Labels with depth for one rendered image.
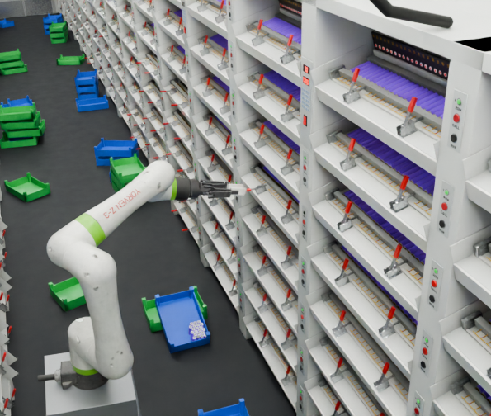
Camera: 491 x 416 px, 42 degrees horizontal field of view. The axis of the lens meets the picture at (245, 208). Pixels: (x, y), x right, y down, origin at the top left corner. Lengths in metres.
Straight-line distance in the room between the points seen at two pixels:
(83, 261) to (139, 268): 1.81
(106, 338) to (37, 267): 1.86
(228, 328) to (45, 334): 0.93
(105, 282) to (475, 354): 1.10
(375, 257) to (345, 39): 0.64
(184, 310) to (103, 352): 1.13
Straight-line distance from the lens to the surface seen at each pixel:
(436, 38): 1.39
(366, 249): 1.83
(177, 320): 3.27
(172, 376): 3.05
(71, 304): 3.56
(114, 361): 2.25
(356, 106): 1.73
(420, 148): 1.49
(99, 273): 2.00
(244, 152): 2.70
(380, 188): 1.72
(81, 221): 2.16
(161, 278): 3.70
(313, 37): 1.88
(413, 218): 1.60
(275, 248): 2.58
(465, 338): 1.56
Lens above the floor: 2.06
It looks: 28 degrees down
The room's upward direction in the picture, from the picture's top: 2 degrees counter-clockwise
